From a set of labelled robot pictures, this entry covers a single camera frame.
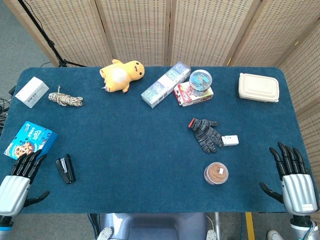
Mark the yellow duck plush toy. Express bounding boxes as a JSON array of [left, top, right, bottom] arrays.
[[99, 58, 147, 94]]

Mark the small white box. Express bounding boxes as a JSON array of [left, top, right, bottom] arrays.
[[221, 134, 240, 147]]

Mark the black cable bundle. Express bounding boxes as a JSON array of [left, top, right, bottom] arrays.
[[86, 213, 101, 240]]

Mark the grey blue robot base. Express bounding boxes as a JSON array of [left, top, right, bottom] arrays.
[[99, 212, 209, 240]]

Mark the white shoe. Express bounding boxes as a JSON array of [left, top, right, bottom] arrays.
[[266, 229, 284, 240]]

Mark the clear round plastic jar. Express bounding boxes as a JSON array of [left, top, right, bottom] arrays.
[[188, 69, 214, 97]]

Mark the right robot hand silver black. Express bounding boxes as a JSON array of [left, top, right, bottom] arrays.
[[259, 141, 319, 216]]

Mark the blue cookie box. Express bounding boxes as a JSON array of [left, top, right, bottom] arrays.
[[3, 120, 59, 160]]

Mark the red white snack box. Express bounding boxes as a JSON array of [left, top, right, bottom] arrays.
[[173, 81, 215, 108]]

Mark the black stapler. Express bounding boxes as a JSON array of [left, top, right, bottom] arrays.
[[55, 153, 77, 185]]

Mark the beige lidded lunch box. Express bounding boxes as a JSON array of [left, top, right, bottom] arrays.
[[237, 72, 280, 104]]

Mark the round tub of brown snack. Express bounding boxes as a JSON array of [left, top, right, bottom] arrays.
[[203, 161, 230, 186]]

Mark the blue table cloth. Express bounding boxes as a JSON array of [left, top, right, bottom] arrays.
[[0, 66, 317, 215]]

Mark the black tripod stand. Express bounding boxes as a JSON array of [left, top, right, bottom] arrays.
[[17, 0, 89, 69]]

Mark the black white knit glove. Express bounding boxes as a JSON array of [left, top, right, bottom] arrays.
[[187, 117, 225, 154]]

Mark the coiled beige rope bundle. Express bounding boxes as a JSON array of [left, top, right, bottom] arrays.
[[47, 84, 84, 107]]

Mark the long blue white carton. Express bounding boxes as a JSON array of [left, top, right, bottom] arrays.
[[140, 61, 192, 109]]

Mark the white cardboard box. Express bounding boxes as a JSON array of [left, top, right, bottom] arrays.
[[14, 76, 50, 109]]

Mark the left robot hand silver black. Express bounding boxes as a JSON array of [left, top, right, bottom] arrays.
[[0, 149, 50, 217]]

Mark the floor cable tangle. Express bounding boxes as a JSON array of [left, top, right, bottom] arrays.
[[0, 85, 17, 135]]

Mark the white base foot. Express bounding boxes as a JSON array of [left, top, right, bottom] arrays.
[[96, 225, 115, 240], [205, 229, 221, 240]]

